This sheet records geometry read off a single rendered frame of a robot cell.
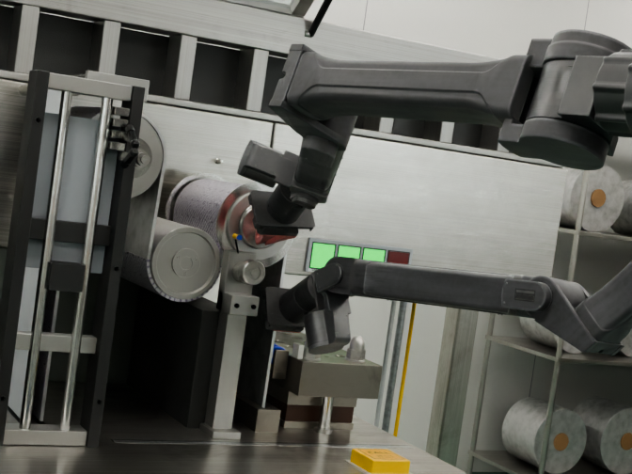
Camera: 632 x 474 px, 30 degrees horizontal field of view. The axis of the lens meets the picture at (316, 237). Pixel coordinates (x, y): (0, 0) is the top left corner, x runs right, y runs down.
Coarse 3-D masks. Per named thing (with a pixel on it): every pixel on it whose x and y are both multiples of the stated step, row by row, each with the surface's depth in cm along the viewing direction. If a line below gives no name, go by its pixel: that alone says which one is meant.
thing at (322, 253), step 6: (318, 246) 239; (324, 246) 239; (330, 246) 240; (312, 252) 238; (318, 252) 239; (324, 252) 239; (330, 252) 240; (312, 258) 238; (318, 258) 239; (324, 258) 239; (330, 258) 240; (312, 264) 238; (318, 264) 239; (324, 264) 240
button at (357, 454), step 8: (352, 456) 186; (360, 456) 184; (368, 456) 182; (376, 456) 183; (384, 456) 184; (392, 456) 184; (400, 456) 185; (360, 464) 184; (368, 464) 182; (376, 464) 181; (384, 464) 181; (392, 464) 182; (400, 464) 183; (408, 464) 183; (376, 472) 181; (384, 472) 182; (392, 472) 182; (400, 472) 183; (408, 472) 184
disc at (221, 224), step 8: (248, 184) 195; (256, 184) 196; (232, 192) 194; (240, 192) 195; (248, 192) 195; (224, 200) 194; (232, 200) 194; (224, 208) 194; (224, 216) 194; (216, 224) 194; (224, 224) 194; (216, 232) 194; (224, 232) 194; (224, 240) 194; (288, 240) 200; (224, 248) 194; (232, 248) 195; (288, 248) 200; (272, 256) 199; (280, 256) 199; (264, 264) 198; (272, 264) 199
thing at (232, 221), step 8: (240, 200) 194; (232, 208) 194; (240, 208) 194; (232, 216) 194; (240, 216) 194; (232, 224) 194; (232, 232) 194; (232, 240) 194; (240, 240) 195; (240, 248) 195; (248, 248) 196; (256, 248) 196; (264, 248) 197; (272, 248) 197; (280, 248) 198; (264, 256) 197
